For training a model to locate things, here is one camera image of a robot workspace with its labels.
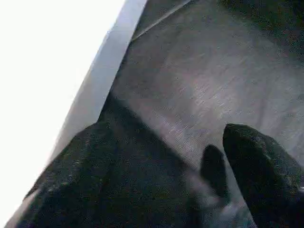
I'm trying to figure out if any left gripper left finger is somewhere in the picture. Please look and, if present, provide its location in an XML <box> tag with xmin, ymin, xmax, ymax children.
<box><xmin>16</xmin><ymin>120</ymin><xmax>202</xmax><ymax>228</ymax></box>

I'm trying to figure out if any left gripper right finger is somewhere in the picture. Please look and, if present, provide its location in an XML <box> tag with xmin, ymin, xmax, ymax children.
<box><xmin>222</xmin><ymin>123</ymin><xmax>304</xmax><ymax>228</ymax></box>

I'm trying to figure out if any white table frame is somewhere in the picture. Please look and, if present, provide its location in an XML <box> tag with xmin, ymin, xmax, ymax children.
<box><xmin>0</xmin><ymin>0</ymin><xmax>149</xmax><ymax>228</ymax></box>

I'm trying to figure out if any black work mat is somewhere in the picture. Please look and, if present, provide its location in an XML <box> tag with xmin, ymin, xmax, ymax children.
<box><xmin>98</xmin><ymin>0</ymin><xmax>304</xmax><ymax>228</ymax></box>

